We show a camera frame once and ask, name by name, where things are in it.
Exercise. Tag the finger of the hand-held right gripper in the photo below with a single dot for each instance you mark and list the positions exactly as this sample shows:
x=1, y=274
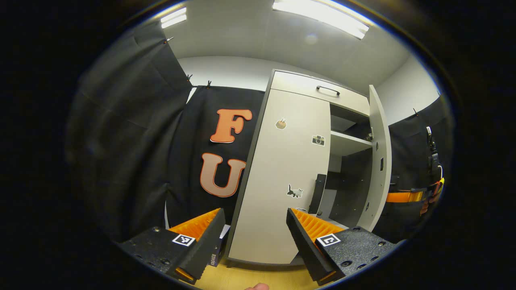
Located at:
x=403, y=196

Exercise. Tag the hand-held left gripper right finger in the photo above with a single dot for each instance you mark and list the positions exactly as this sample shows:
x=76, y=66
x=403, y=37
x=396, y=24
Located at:
x=306, y=249

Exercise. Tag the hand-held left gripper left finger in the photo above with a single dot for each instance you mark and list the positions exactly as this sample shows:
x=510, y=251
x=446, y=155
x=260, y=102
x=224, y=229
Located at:
x=207, y=245

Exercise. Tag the beige double-door shoe cabinet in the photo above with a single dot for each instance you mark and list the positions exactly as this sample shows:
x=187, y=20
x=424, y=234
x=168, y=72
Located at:
x=350, y=189

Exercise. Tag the beige door headphones sticker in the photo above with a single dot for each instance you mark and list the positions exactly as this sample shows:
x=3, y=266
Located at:
x=383, y=121

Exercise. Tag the beige door camera sticker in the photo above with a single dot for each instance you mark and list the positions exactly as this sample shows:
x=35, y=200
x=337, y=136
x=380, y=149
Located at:
x=278, y=169

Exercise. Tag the metal door hinge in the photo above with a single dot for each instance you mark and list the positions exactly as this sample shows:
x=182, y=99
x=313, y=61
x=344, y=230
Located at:
x=369, y=137

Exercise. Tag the white cabinet shelf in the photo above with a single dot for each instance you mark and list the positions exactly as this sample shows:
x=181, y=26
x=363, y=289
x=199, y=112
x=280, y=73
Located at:
x=346, y=144

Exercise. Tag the white purple box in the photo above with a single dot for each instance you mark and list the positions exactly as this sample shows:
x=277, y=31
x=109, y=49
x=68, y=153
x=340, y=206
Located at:
x=217, y=253

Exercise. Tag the black backdrop cloth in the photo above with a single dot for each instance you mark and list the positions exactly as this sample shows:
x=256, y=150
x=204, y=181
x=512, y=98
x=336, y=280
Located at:
x=133, y=141

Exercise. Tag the long ceiling light panel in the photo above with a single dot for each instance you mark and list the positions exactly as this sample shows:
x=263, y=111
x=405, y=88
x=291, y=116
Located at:
x=320, y=18

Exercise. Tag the narrow ceiling light strip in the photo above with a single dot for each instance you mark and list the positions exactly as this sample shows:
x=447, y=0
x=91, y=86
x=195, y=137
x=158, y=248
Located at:
x=173, y=18

